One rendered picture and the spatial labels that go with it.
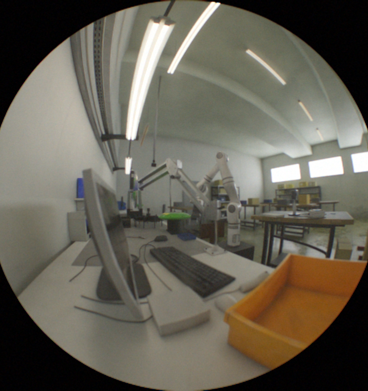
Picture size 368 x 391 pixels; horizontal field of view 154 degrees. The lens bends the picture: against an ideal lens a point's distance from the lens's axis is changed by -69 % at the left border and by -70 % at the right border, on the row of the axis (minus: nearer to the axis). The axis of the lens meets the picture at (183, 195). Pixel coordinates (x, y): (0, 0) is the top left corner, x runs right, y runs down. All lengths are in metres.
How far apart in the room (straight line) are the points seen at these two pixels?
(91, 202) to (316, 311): 0.54
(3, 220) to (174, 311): 0.58
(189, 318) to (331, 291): 0.41
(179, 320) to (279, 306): 0.26
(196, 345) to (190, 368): 0.06
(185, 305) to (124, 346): 0.17
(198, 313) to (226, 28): 3.45
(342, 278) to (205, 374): 0.40
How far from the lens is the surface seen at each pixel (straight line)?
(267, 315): 0.40
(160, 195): 6.00
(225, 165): 1.07
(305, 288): 0.51
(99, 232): 0.22
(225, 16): 3.20
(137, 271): 0.56
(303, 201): 4.73
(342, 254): 1.82
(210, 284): 0.46
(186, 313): 0.33
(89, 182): 0.22
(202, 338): 0.34
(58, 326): 0.42
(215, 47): 3.43
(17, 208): 0.64
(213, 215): 0.71
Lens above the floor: 1.20
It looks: 2 degrees up
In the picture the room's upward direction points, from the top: 1 degrees counter-clockwise
